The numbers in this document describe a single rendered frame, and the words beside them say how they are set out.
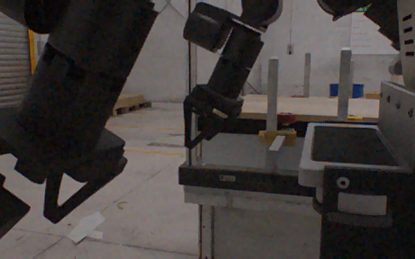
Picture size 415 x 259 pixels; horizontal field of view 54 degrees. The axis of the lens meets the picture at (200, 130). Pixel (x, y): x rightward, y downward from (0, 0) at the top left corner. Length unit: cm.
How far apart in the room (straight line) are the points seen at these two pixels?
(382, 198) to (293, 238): 161
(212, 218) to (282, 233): 33
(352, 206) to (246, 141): 148
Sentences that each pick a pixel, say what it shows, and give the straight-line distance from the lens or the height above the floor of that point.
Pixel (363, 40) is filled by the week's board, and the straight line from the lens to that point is 870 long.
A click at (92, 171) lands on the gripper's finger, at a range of 30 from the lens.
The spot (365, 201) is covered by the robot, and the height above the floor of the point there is 102.
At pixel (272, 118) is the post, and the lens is 155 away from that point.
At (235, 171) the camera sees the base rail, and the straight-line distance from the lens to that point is 160.
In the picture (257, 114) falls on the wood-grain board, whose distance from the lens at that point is 175.
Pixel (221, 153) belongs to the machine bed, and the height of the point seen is 71.
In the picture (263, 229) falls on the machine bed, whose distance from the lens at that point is 195.
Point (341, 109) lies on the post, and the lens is 154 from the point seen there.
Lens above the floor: 113
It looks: 10 degrees down
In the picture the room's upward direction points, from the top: straight up
